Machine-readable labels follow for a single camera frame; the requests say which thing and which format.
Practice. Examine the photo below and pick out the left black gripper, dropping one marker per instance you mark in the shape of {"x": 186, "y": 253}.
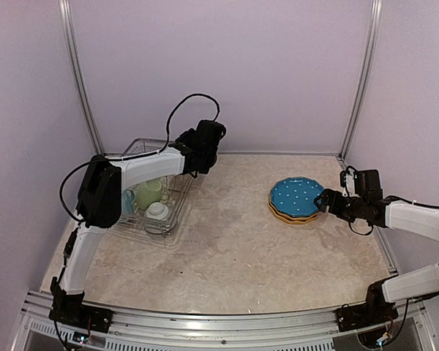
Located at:
{"x": 184, "y": 138}

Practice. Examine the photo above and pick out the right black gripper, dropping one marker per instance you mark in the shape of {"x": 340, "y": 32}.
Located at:
{"x": 327, "y": 194}

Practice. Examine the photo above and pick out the yellow dotted plate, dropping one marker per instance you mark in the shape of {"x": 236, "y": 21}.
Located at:
{"x": 272, "y": 208}
{"x": 294, "y": 221}

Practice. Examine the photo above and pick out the blue dotted plate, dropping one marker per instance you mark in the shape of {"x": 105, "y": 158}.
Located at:
{"x": 295, "y": 195}

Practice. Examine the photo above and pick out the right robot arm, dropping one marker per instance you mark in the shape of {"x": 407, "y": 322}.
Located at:
{"x": 395, "y": 216}

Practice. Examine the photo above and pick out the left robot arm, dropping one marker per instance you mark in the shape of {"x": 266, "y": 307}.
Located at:
{"x": 99, "y": 207}

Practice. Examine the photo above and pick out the green ceramic mug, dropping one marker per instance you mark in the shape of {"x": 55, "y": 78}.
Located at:
{"x": 150, "y": 192}

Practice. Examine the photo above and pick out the white patterned bowl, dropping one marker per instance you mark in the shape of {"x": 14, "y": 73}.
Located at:
{"x": 157, "y": 211}

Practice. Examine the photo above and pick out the light blue mug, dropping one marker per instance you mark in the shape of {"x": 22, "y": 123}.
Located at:
{"x": 127, "y": 202}

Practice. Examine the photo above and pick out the metal wire dish rack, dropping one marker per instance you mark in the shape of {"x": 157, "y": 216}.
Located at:
{"x": 143, "y": 161}

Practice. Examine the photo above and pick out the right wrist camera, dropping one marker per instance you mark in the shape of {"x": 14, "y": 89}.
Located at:
{"x": 359, "y": 182}

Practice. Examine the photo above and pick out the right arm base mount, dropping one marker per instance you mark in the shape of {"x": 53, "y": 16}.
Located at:
{"x": 359, "y": 316}

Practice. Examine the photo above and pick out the aluminium front rail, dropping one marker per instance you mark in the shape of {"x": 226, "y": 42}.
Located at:
{"x": 138, "y": 329}

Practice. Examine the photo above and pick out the left aluminium frame post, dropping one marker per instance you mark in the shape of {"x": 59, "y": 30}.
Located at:
{"x": 72, "y": 49}

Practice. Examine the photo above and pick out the aluminium frame post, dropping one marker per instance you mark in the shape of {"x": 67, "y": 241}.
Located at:
{"x": 72, "y": 49}
{"x": 366, "y": 66}

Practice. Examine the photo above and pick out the right aluminium frame post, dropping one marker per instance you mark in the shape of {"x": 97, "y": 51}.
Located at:
{"x": 366, "y": 66}

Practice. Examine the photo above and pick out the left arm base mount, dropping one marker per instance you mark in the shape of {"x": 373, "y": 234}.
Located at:
{"x": 90, "y": 318}

